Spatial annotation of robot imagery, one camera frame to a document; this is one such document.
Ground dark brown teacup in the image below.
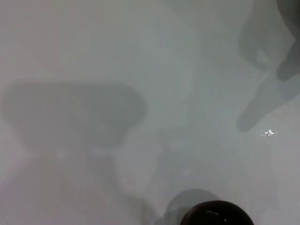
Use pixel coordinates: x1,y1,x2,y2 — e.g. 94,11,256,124
180,200,255,225

